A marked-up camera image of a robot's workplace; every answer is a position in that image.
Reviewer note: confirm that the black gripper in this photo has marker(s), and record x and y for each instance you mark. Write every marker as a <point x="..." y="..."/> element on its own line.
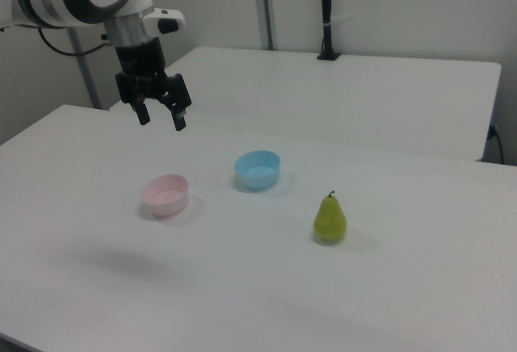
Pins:
<point x="141" y="65"/>

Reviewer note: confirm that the green pear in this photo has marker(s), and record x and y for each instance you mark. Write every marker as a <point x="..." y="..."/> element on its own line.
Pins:
<point x="330" y="223"/>

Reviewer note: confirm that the pink plastic bowl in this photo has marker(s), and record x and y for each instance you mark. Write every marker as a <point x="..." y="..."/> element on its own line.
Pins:
<point x="165" y="202"/>

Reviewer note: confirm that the blue plastic bowl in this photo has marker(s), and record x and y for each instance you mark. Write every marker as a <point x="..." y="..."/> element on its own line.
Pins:
<point x="257" y="176"/>

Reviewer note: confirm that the white adjacent table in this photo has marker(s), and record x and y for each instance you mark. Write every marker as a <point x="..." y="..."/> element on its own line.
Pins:
<point x="323" y="97"/>

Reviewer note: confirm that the grey metal wall post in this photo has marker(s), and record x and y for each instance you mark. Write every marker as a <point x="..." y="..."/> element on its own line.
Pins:
<point x="264" y="5"/>
<point x="87" y="73"/>

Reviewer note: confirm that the black camera pole with clamp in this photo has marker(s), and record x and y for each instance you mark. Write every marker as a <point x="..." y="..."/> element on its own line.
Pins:
<point x="326" y="5"/>

